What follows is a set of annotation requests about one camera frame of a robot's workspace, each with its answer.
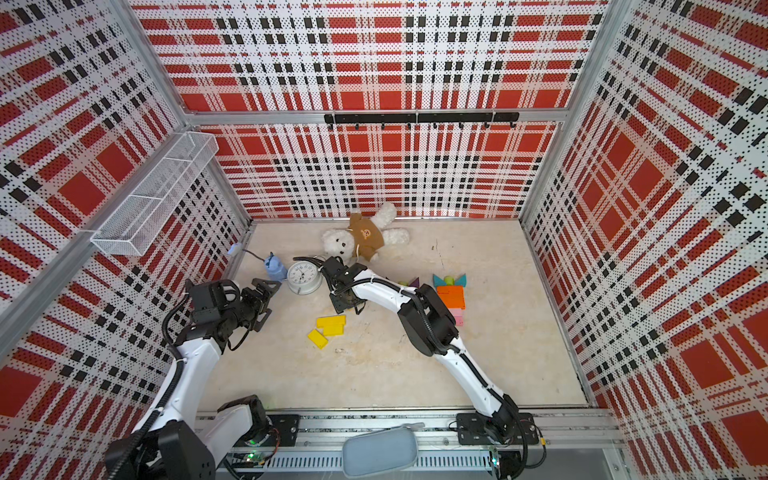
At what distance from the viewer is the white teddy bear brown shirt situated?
→ 1.06m

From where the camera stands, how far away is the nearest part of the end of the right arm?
0.73 meters

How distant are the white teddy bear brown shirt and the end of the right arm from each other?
211 millimetres
